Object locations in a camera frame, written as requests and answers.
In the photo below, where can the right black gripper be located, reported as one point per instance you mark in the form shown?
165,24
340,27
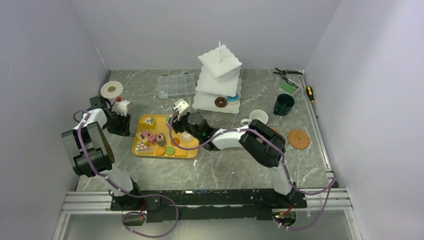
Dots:
177,124

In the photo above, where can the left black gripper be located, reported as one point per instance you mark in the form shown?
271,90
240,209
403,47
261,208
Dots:
124,129

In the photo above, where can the cream triangle cake slice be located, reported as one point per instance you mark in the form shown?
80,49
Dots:
148,123

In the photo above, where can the chocolate sprinkled donut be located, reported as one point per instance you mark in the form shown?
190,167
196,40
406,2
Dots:
221,102

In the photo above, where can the pink cake with cherry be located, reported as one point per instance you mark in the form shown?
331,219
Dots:
150,137

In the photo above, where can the grey cake with strawberry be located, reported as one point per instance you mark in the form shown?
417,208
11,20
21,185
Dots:
160,139

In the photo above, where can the blue frosted donut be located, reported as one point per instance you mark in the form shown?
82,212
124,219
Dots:
233,99

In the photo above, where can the white three-tier dessert stand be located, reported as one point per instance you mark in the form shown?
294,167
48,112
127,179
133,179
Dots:
220,76

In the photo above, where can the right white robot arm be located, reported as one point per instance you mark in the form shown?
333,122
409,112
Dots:
263,143

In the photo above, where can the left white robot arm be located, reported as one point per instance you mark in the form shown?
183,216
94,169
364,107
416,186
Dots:
91,155

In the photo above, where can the white round cupcake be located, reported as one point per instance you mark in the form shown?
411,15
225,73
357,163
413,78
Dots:
186,137

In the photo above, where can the orange round cookie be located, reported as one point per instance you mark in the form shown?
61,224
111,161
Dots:
175,141

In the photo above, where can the yellow cake piece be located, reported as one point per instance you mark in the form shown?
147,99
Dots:
140,136

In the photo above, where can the white triangle cake slice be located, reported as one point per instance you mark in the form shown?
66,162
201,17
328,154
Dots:
143,149

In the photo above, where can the yellow square biscuit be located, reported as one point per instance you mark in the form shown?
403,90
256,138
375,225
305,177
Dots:
180,153

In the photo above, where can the white tape roll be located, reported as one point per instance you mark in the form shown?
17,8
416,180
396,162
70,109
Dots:
111,90

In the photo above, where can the green round macaron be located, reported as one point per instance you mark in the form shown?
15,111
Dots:
170,151

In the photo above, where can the yellow serving tray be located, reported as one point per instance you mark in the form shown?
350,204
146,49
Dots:
162,127

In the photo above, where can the clear plastic compartment box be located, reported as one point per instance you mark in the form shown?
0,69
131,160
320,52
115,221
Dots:
176,85

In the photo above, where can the tan waffle round cookie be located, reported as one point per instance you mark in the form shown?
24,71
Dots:
160,150

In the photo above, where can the white blue mug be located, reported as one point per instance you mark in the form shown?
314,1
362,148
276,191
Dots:
256,114

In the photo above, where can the dark green mug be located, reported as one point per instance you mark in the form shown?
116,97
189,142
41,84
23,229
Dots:
283,104

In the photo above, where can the green white packet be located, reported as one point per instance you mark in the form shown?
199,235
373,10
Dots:
289,87

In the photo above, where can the black pliers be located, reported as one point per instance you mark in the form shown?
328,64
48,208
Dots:
285,72

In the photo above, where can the yellow black screwdriver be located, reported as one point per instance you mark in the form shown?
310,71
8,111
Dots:
310,95

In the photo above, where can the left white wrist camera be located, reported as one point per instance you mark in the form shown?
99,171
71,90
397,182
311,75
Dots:
121,107

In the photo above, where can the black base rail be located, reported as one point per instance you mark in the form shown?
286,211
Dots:
252,203

